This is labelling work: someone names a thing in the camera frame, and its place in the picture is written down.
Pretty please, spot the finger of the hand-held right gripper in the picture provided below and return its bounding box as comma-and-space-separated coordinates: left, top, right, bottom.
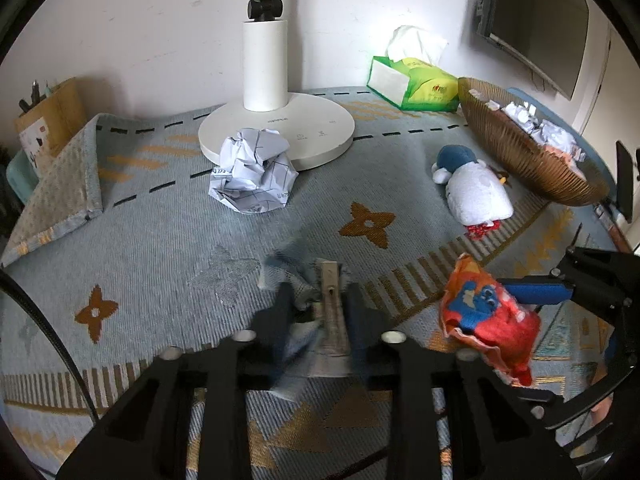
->
512, 317, 632, 432
500, 247, 640, 326

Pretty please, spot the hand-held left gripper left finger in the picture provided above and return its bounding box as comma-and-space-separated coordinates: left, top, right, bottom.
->
57, 280, 301, 480

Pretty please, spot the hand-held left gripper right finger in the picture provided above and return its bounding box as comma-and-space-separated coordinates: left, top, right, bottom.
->
345, 282, 583, 480

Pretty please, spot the blue grey cloth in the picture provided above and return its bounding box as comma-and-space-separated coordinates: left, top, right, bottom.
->
257, 247, 323, 401

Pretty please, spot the red snack packet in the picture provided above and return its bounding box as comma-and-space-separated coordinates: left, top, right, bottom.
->
439, 252, 542, 387

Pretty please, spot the brown woven basket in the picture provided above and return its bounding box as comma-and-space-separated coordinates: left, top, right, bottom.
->
457, 76, 612, 207

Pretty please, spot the red beaded trinket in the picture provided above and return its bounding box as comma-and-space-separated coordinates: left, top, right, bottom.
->
467, 220, 501, 241

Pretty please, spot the white blue plush penguin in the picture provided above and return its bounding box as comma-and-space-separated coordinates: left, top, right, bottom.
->
431, 145, 515, 227

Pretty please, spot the crumpled printed paper ball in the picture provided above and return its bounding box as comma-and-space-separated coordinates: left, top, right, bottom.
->
208, 127, 299, 215

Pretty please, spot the crumpled white paper ball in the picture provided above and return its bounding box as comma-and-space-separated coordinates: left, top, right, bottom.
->
500, 101, 538, 131
532, 120, 576, 153

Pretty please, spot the white door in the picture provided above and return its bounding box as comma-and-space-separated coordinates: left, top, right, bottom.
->
575, 25, 613, 136

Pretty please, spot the green tissue pack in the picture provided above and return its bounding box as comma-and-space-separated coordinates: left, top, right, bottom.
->
366, 25, 461, 112

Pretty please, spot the teal object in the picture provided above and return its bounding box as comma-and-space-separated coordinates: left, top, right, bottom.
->
6, 152, 40, 207

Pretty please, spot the cardboard box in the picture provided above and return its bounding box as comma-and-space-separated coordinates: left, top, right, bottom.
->
14, 77, 88, 176

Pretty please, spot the black cable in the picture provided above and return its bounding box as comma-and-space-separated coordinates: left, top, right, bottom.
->
0, 267, 101, 421

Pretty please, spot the black wall television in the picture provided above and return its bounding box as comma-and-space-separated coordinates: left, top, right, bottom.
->
475, 0, 590, 101

